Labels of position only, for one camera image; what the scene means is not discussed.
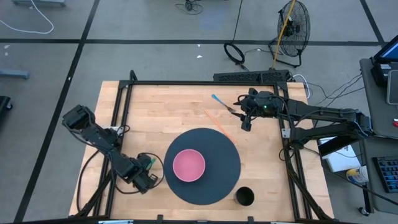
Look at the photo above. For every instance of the green plastic utensil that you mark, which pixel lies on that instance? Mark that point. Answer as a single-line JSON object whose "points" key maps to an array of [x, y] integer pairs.
{"points": [[152, 162]]}

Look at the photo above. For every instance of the black floor fan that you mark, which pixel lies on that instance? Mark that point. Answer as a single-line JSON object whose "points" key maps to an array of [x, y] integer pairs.
{"points": [[295, 34]]}

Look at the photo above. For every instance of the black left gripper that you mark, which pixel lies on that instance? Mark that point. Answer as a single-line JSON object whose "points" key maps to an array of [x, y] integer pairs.
{"points": [[140, 169]]}

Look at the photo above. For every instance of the white wipes canister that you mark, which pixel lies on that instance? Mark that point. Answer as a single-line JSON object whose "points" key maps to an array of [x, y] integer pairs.
{"points": [[357, 175]]}

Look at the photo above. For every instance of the black cup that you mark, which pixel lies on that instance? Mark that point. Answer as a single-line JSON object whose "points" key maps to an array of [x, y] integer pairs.
{"points": [[244, 196]]}

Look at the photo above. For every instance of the silver bracket plate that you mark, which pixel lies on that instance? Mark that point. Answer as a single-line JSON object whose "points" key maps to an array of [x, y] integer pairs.
{"points": [[286, 133]]}

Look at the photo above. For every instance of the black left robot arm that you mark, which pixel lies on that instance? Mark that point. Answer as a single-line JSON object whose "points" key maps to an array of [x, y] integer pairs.
{"points": [[99, 137]]}

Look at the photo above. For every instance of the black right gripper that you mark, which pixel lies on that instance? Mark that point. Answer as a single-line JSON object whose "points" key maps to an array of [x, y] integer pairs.
{"points": [[264, 104]]}

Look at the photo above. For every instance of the grey tablet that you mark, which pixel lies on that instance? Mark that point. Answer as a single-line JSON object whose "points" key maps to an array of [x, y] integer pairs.
{"points": [[393, 87]]}

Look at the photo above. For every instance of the dark round woven placemat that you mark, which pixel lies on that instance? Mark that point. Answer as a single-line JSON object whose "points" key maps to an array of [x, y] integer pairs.
{"points": [[217, 174]]}

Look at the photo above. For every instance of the pink bowl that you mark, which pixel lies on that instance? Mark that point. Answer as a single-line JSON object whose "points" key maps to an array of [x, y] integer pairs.
{"points": [[189, 165]]}

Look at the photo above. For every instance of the orange chopstick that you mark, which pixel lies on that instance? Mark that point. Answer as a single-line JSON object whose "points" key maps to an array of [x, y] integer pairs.
{"points": [[219, 126]]}

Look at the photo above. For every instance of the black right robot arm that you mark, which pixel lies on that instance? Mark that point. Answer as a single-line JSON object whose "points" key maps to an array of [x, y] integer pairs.
{"points": [[326, 112]]}

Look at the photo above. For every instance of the black laptop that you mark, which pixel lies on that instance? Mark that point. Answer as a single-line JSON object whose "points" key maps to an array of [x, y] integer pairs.
{"points": [[388, 51]]}

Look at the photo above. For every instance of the black aluminium table frame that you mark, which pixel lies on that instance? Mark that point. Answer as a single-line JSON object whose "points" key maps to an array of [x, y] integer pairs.
{"points": [[186, 83]]}

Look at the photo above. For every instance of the white box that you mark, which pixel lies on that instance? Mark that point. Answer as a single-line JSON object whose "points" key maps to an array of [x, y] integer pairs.
{"points": [[342, 158]]}

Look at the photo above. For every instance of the black keyboard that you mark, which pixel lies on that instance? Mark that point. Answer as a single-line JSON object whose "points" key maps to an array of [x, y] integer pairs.
{"points": [[388, 174]]}

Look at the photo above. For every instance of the grey side table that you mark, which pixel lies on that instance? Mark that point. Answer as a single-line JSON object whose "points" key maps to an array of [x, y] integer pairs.
{"points": [[382, 124]]}

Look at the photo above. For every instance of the grey floor bar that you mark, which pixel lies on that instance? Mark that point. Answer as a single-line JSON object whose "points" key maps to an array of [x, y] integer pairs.
{"points": [[14, 74]]}

